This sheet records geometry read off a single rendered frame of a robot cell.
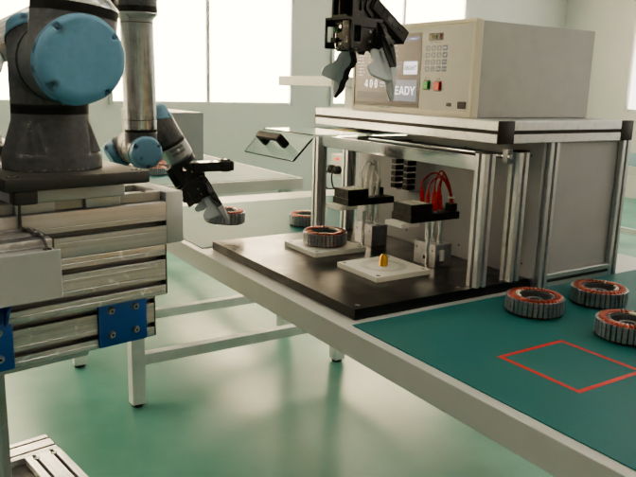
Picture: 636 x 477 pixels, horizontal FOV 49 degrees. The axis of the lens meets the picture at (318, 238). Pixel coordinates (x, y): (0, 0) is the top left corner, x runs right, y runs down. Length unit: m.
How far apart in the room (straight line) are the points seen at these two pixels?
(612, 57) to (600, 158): 7.31
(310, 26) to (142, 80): 5.37
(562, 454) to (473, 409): 0.15
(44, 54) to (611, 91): 8.29
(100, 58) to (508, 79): 0.93
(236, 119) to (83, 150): 5.49
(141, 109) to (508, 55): 0.83
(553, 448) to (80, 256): 0.75
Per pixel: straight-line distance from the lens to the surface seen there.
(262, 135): 1.69
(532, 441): 0.99
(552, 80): 1.73
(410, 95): 1.69
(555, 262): 1.67
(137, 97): 1.69
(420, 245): 1.66
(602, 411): 1.06
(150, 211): 1.21
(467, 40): 1.56
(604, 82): 9.05
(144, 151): 1.68
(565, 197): 1.65
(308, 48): 6.97
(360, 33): 1.24
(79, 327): 1.25
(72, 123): 1.14
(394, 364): 1.17
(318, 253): 1.68
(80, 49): 0.99
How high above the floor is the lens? 1.18
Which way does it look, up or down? 12 degrees down
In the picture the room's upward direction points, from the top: 2 degrees clockwise
